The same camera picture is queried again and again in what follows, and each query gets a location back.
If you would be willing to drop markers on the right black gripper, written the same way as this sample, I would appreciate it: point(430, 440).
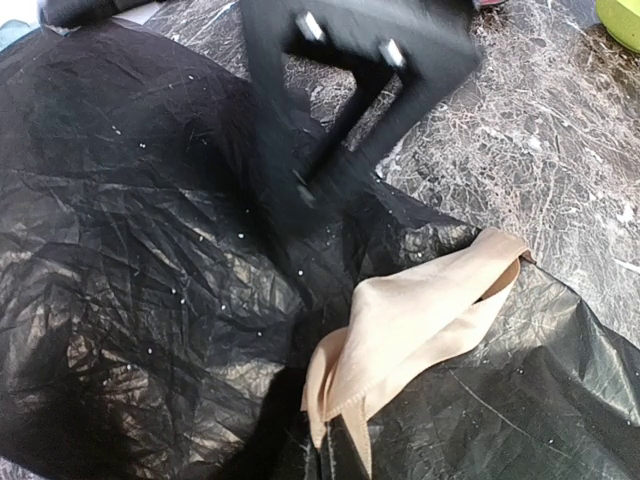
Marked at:
point(305, 174)

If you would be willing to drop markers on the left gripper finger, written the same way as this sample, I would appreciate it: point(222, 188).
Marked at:
point(337, 458)

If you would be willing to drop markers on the beige satin ribbon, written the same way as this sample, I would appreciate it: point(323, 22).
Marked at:
point(403, 324)

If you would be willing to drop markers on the black wrapping paper sheet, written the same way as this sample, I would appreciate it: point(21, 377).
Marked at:
point(152, 328)

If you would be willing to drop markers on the lime green bowl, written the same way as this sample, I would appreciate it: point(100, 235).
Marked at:
point(621, 20)

